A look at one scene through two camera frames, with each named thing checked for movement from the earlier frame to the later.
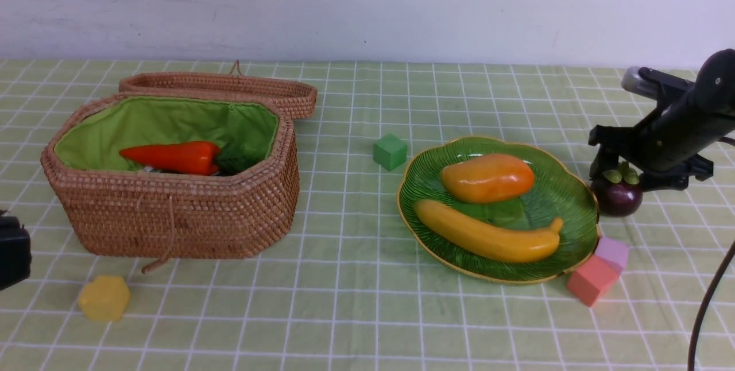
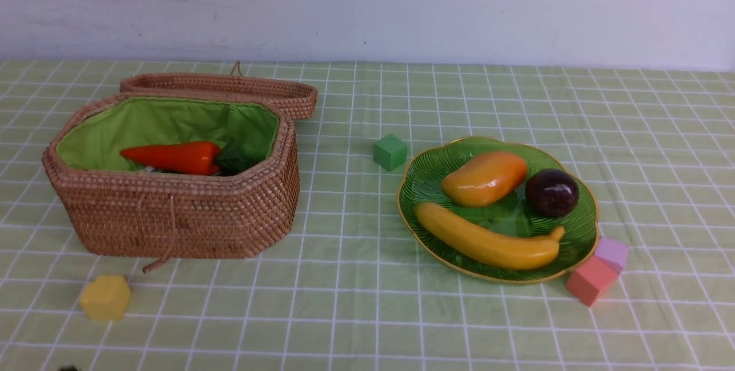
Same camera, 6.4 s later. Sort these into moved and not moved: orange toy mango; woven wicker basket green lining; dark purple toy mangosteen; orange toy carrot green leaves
Moved: dark purple toy mangosteen
Not moved: orange toy carrot green leaves; woven wicker basket green lining; orange toy mango
